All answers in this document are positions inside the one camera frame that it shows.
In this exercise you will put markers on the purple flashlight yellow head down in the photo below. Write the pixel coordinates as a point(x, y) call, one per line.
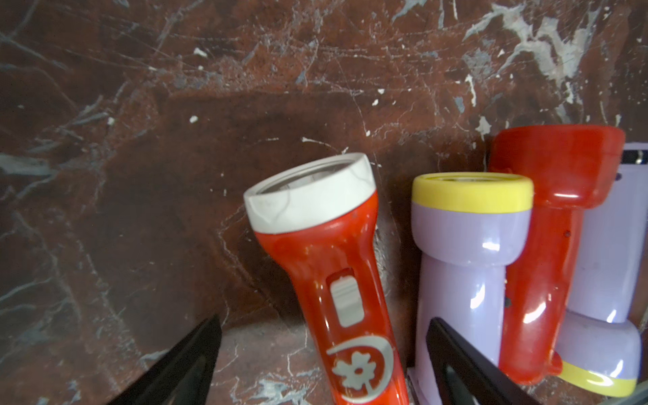
point(599, 347)

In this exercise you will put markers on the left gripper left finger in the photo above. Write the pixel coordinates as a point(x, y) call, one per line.
point(183, 375)

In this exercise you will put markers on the red flashlight white head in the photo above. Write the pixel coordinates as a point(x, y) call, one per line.
point(317, 221)

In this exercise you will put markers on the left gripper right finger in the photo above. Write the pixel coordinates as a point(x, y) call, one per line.
point(463, 375)

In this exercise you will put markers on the all-red flashlight middle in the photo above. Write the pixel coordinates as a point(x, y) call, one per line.
point(573, 168)

